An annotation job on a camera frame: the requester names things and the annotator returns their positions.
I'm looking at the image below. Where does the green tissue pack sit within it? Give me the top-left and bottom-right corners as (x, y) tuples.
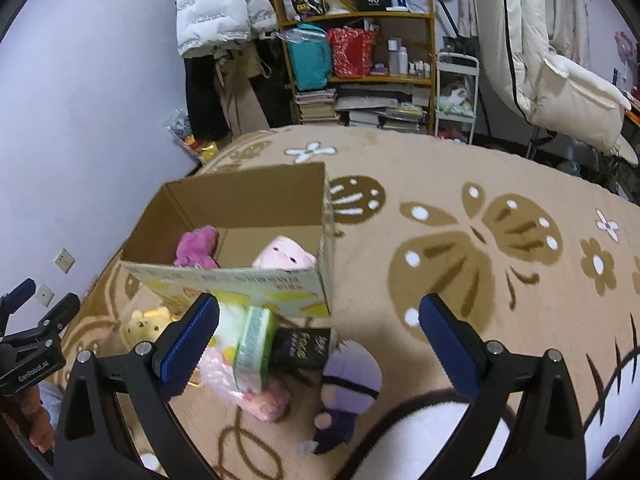
(212, 305), (276, 394)

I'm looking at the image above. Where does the beige butterfly-print blanket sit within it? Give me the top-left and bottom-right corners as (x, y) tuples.
(47, 125), (640, 480)

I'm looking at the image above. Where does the pink wall decoration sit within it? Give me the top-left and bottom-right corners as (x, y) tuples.
(614, 30), (640, 91)

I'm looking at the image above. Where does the magenta plush toy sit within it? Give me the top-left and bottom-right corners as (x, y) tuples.
(173, 225), (221, 269)

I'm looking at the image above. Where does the yellow bear plush toy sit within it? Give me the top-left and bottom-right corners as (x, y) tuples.
(125, 308), (177, 352)

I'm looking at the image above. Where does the clear plastic bag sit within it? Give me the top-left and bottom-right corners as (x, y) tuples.
(275, 27), (326, 48)

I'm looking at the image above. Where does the purple-haired plush doll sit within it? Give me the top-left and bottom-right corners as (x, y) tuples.
(298, 341), (383, 456)

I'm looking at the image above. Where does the pink pig plush toy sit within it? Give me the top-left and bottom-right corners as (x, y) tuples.
(251, 235), (318, 271)

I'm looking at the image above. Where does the cream padded coat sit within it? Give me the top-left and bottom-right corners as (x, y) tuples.
(470, 0), (639, 167)

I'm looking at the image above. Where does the small stack of books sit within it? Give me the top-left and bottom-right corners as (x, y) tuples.
(293, 89), (338, 126)

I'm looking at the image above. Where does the person's left hand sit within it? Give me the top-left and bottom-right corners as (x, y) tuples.
(0, 385), (57, 453)

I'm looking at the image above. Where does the white puffer jacket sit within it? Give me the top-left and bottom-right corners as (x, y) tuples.
(176, 0), (278, 59)

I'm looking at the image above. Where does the beige hanging garment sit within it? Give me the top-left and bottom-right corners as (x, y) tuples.
(215, 50), (273, 136)

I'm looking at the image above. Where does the black hanging garment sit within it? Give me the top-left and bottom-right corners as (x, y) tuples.
(183, 55), (231, 141)

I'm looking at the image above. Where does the plastic bag of toys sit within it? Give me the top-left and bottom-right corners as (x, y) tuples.
(165, 109), (221, 163)

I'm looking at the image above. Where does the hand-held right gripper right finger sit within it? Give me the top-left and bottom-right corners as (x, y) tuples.
(418, 294), (587, 480)

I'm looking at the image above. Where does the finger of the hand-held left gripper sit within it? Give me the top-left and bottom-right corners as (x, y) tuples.
(0, 292), (81, 347)
(0, 278), (37, 333)

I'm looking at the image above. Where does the wooden shelf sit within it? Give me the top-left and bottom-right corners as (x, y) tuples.
(274, 0), (437, 134)

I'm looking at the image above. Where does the cardboard box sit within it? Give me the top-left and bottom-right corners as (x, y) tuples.
(120, 161), (336, 318)

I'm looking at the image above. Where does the teal bag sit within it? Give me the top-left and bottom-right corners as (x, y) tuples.
(285, 24), (334, 92)

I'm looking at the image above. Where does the wide stack of books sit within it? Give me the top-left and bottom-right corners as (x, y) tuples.
(335, 84), (431, 133)

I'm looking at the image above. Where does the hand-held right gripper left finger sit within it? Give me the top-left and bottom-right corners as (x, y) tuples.
(54, 292), (221, 480)

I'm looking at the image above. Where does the pink plastic-wrapped pack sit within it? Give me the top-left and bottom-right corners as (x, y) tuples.
(192, 347), (292, 423)

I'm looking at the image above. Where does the white trolley cart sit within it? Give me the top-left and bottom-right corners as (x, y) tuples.
(434, 51), (481, 146)

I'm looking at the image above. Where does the red patterned bag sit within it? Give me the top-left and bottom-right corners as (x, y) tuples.
(327, 27), (377, 79)

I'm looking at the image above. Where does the black tissue pack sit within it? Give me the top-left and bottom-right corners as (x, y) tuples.
(270, 327), (332, 371)

